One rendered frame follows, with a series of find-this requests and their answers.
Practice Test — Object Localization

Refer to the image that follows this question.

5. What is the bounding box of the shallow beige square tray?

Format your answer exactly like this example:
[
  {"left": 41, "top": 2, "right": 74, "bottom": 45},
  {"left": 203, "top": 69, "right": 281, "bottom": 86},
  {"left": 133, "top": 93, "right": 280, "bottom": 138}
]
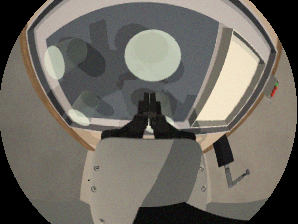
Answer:
[{"left": 188, "top": 27, "right": 266, "bottom": 128}]

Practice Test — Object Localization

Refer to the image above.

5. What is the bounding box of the clear glass cylinder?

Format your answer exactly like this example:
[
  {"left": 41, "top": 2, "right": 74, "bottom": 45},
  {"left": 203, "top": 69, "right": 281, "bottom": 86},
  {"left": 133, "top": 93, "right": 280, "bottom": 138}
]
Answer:
[
  {"left": 125, "top": 29, "right": 181, "bottom": 81},
  {"left": 145, "top": 92, "right": 174, "bottom": 133},
  {"left": 69, "top": 90, "right": 99, "bottom": 126},
  {"left": 44, "top": 37, "right": 88, "bottom": 80}
]

